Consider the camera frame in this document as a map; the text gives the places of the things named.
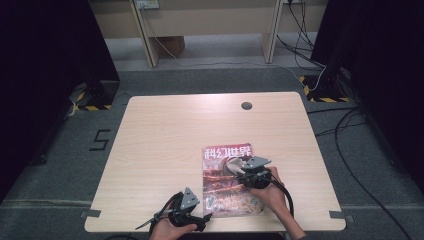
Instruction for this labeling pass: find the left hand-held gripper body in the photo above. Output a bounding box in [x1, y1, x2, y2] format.
[168, 187, 205, 232]

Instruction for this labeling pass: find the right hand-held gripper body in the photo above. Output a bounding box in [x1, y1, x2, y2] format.
[238, 156, 272, 191]

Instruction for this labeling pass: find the glossy magazine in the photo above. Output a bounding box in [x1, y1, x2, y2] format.
[201, 143, 265, 219]

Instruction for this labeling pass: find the person's right hand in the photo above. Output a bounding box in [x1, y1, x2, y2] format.
[249, 166, 292, 218]

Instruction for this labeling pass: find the person's left hand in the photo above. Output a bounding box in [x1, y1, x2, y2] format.
[149, 215, 199, 240]

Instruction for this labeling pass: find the stand base with hazard tape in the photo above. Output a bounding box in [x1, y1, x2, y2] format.
[68, 79, 121, 112]
[298, 74, 351, 104]

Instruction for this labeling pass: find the brown cardboard box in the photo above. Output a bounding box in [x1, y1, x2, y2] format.
[156, 35, 185, 58]

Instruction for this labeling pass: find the beige desk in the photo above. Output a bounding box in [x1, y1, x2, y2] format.
[88, 0, 329, 69]

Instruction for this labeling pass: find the black curtain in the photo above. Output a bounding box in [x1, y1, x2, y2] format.
[311, 0, 424, 193]
[0, 0, 120, 203]

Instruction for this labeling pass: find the white power socket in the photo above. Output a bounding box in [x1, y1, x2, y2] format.
[135, 0, 160, 10]

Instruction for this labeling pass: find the left hand-held gripper cable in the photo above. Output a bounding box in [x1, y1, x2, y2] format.
[104, 191, 185, 240]

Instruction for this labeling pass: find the hand-held gripper cable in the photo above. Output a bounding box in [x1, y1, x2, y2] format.
[104, 191, 185, 240]
[266, 174, 295, 218]

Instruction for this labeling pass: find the right hand-held gripper cable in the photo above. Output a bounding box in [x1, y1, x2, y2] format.
[266, 174, 295, 218]

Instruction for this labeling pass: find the long black floor cable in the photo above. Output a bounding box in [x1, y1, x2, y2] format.
[334, 106, 414, 240]

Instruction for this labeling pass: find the white cable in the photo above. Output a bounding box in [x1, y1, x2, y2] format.
[141, 8, 328, 92]

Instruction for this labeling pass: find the black cable bundle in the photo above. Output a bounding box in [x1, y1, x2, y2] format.
[276, 0, 326, 69]

